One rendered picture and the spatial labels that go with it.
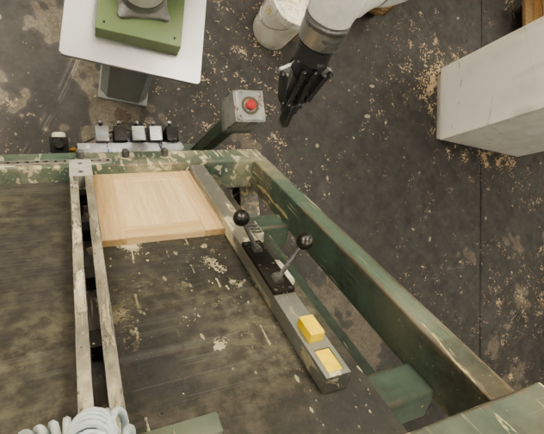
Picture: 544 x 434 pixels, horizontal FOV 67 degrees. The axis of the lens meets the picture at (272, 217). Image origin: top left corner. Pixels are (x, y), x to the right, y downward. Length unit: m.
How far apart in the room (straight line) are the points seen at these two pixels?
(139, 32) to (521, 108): 2.23
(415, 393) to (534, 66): 2.43
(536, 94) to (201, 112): 1.97
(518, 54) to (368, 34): 0.97
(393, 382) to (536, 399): 0.24
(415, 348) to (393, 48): 2.73
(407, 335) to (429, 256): 2.35
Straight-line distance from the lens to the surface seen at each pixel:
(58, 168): 1.43
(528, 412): 0.77
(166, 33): 1.70
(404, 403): 0.87
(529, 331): 4.14
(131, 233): 1.10
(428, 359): 0.90
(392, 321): 0.95
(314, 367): 0.77
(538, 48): 3.06
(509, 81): 3.10
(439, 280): 3.32
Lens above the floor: 2.31
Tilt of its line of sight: 66 degrees down
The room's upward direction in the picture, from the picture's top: 80 degrees clockwise
